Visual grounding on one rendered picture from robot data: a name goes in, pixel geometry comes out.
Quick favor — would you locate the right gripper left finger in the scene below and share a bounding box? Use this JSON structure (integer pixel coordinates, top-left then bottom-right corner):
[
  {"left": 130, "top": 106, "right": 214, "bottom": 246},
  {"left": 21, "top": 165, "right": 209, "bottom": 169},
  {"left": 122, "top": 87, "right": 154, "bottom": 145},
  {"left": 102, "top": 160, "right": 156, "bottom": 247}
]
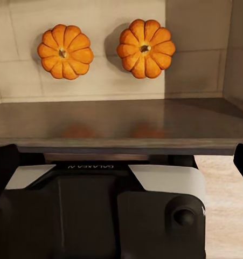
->
[{"left": 0, "top": 144, "right": 20, "bottom": 195}]

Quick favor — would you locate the pumpkin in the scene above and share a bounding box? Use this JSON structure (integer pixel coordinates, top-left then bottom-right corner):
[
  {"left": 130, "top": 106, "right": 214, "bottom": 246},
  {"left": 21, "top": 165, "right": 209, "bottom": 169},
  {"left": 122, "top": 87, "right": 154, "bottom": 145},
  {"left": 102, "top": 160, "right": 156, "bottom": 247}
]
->
[
  {"left": 37, "top": 24, "right": 94, "bottom": 80},
  {"left": 116, "top": 19, "right": 175, "bottom": 79}
]

